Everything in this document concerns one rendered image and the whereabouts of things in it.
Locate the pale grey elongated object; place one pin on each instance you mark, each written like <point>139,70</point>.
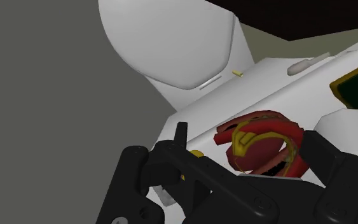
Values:
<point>302,66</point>

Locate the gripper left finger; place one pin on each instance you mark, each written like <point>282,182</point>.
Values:
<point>194,183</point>

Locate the white rounded object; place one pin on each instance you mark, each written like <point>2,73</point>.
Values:
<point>346,130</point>

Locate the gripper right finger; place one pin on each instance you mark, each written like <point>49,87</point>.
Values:
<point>336,173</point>

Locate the red and yellow helmet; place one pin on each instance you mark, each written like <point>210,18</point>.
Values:
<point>259,152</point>

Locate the small yellow cylinder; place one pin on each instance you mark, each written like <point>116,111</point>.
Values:
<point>237,73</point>

